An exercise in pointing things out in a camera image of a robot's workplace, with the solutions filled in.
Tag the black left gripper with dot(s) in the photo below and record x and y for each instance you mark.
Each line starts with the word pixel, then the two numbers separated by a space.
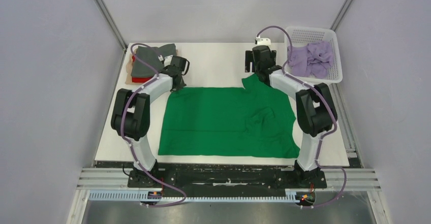
pixel 183 85

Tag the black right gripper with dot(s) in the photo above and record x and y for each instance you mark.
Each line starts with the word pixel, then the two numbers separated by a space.
pixel 250 59

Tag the green t shirt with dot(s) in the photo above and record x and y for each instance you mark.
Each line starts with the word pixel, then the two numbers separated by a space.
pixel 253 120

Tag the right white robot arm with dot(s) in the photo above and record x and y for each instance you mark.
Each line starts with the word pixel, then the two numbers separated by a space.
pixel 316 114

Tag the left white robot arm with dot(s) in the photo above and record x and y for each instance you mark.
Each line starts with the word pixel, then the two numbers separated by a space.
pixel 131 112

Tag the folded grey t shirt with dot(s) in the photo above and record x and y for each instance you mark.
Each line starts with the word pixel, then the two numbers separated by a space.
pixel 151 57

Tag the white plastic basket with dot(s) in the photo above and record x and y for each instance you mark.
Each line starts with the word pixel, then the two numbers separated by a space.
pixel 301 36

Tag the folded red t shirt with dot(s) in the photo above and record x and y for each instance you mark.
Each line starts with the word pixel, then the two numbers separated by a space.
pixel 139 79

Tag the crumpled purple t shirt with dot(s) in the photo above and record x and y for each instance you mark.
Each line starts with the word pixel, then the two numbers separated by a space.
pixel 314 59

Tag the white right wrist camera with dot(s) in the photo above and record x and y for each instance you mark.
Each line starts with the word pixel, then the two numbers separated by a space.
pixel 262 41

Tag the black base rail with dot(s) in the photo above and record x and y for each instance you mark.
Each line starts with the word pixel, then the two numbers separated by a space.
pixel 206 180

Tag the left aluminium frame post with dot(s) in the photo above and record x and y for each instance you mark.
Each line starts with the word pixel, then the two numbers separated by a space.
pixel 111 23

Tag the aluminium frame post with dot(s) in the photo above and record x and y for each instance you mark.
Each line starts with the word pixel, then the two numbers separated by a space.
pixel 341 14
pixel 111 23

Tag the right aluminium frame post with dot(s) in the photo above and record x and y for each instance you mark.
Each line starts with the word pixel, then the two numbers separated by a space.
pixel 341 14

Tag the white slotted cable duct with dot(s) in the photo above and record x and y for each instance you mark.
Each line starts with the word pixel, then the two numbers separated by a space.
pixel 146 196

